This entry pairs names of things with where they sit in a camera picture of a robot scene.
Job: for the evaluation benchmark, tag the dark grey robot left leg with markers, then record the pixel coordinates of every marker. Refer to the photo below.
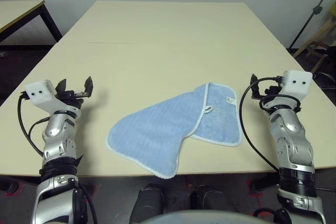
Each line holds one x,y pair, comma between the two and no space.
148,203

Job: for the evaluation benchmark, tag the black tripod stand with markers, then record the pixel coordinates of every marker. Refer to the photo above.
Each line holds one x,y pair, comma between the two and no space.
317,9

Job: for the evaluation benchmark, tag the wooden stool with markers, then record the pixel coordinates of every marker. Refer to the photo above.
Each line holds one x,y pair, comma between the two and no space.
324,31

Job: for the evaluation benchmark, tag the dark grey robot leg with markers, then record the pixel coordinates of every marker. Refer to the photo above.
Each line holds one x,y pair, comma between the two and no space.
210,203
148,203

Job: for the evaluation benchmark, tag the beige side table black frame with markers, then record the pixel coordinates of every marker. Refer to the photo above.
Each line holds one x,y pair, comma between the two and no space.
15,11

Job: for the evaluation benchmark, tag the grey robot torso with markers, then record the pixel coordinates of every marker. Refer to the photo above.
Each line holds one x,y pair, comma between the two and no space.
204,218

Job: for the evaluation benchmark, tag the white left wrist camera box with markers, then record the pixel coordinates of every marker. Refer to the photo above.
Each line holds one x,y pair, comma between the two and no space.
39,94

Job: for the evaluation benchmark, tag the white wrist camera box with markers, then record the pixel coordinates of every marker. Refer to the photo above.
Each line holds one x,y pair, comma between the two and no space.
39,94
298,85

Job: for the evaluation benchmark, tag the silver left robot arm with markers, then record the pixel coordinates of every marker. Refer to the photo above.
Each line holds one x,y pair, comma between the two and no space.
56,127

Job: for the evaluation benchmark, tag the dark grey robot right leg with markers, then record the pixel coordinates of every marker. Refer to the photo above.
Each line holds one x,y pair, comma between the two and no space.
210,203

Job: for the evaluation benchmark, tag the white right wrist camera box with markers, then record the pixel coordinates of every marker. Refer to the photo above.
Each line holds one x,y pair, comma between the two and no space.
298,85

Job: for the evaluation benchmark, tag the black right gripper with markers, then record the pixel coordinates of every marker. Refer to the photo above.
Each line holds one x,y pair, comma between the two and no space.
270,93

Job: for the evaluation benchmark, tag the light blue terry towel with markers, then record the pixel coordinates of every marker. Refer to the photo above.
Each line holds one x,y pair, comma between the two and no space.
147,129

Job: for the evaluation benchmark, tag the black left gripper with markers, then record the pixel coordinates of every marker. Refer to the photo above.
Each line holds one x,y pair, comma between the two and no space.
72,96

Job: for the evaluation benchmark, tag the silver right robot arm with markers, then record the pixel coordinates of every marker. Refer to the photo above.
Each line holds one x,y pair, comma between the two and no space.
291,127

